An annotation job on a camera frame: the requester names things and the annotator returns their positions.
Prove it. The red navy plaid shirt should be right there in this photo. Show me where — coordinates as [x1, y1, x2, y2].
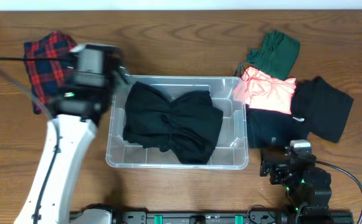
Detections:
[24, 31, 77, 105]

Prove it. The black garment with tag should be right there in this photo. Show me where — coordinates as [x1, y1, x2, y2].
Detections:
[290, 77, 354, 143]

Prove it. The clear plastic storage bin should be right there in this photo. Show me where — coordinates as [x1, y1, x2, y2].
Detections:
[106, 75, 249, 170]

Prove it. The black gathered garment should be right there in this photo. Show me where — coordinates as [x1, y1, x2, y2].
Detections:
[123, 82, 224, 165]

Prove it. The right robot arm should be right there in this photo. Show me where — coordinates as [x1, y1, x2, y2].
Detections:
[260, 146, 332, 217]

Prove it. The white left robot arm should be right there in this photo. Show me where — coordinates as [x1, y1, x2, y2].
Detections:
[15, 52, 128, 223]

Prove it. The dark teal folded garment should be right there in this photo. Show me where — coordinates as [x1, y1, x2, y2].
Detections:
[246, 108, 309, 148]

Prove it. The coral pink folded garment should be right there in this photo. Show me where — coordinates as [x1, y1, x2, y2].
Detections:
[241, 67, 297, 115]

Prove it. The dark green folded garment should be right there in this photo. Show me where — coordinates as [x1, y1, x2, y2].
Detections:
[234, 30, 300, 80]

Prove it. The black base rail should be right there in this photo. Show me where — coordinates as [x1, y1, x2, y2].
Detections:
[70, 211, 355, 224]

